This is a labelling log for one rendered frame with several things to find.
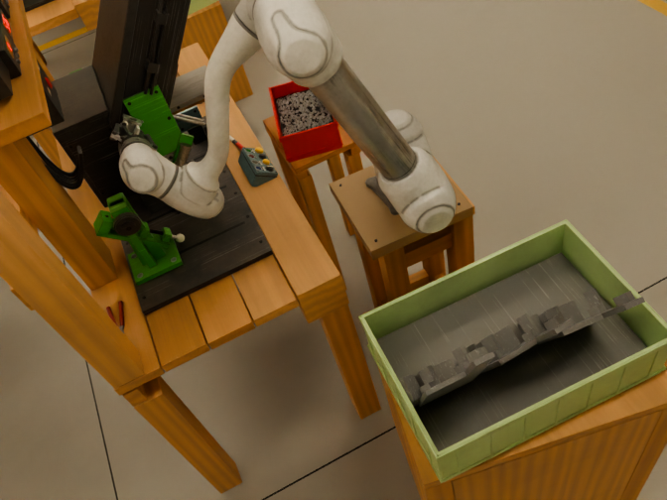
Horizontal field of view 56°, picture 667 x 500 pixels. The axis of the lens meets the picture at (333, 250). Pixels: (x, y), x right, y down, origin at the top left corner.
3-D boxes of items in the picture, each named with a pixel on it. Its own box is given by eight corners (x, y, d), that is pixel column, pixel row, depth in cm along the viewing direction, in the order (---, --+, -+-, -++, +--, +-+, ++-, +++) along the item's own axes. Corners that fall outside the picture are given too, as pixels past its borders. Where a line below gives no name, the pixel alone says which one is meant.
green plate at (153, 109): (184, 137, 208) (155, 77, 196) (188, 145, 201) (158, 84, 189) (151, 151, 206) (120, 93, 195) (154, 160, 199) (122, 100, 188)
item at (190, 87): (207, 71, 220) (204, 64, 218) (221, 94, 210) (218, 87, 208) (103, 117, 215) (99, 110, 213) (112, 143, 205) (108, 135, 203)
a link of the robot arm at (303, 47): (445, 171, 182) (475, 222, 168) (398, 201, 186) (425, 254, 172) (294, -41, 128) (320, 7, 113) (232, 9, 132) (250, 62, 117)
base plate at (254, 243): (181, 79, 261) (179, 75, 259) (273, 254, 191) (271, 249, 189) (85, 121, 255) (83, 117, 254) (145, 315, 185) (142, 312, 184)
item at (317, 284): (209, 69, 285) (198, 41, 274) (350, 304, 190) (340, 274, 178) (181, 82, 283) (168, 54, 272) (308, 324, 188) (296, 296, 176)
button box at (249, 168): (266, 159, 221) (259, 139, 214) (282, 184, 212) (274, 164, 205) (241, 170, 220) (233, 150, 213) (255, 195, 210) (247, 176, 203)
